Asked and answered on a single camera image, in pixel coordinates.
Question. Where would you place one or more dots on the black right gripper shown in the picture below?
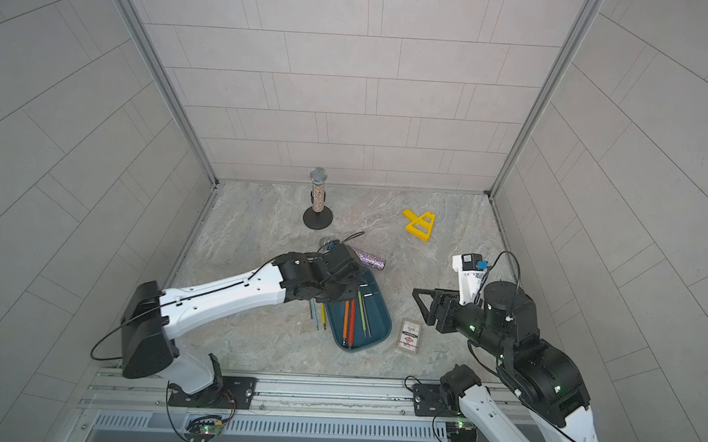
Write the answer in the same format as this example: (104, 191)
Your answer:
(448, 297)

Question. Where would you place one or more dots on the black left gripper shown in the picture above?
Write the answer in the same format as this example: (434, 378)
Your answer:
(353, 283)

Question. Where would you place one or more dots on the green sleeved hex key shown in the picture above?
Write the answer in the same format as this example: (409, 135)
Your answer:
(363, 311)

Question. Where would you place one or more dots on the orange sleeved hex key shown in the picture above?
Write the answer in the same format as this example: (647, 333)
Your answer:
(346, 324)

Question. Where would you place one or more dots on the red sleeved hex key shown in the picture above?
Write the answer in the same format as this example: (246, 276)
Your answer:
(351, 323)

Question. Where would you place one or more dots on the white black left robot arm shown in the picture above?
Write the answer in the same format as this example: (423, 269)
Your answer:
(155, 320)

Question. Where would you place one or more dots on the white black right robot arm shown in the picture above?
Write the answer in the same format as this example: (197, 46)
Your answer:
(503, 323)

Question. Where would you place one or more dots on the yellow sleeved hex key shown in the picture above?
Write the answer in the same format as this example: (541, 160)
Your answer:
(323, 317)

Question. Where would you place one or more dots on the blue sleeved hex key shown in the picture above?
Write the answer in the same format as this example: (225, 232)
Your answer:
(314, 314)

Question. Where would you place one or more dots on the teal plastic storage tray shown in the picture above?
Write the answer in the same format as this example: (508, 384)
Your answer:
(379, 317)

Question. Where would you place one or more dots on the small framed card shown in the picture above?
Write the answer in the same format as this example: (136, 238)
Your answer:
(408, 340)

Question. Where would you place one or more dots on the purple glitter microphone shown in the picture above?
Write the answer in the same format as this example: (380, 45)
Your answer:
(369, 260)

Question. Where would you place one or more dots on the silver microphone on black stand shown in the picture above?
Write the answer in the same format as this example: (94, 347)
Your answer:
(318, 216)

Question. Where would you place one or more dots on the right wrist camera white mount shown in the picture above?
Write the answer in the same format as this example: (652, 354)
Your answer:
(472, 271)

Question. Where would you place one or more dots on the yellow plastic triangle bracket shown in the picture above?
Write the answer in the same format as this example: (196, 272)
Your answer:
(419, 226)

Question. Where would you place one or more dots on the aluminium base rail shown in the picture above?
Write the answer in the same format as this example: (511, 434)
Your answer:
(273, 405)

